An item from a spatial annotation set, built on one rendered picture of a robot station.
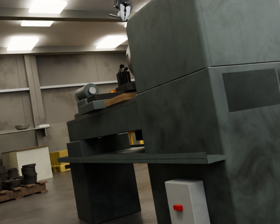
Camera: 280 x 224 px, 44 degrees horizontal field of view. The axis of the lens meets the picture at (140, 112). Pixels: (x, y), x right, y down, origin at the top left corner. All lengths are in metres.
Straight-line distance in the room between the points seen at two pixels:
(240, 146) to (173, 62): 0.44
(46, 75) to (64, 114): 1.23
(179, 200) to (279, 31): 0.83
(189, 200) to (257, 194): 0.26
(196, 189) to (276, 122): 0.42
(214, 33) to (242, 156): 0.47
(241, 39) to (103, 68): 9.79
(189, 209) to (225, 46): 0.65
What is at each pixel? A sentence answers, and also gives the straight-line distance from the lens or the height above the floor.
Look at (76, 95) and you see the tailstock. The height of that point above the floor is 1.09.
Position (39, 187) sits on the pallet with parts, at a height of 0.08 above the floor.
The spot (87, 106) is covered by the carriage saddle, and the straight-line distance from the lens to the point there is 2.43.
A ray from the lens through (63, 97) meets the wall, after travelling 10.43.
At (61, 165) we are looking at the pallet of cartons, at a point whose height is 0.15.
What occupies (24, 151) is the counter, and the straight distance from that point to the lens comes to 7.68.
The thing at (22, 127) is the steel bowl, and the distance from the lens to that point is 9.45.
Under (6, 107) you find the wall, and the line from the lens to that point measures 10.01.
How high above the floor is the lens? 0.68
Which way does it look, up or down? 3 degrees up
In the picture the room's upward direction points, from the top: 10 degrees counter-clockwise
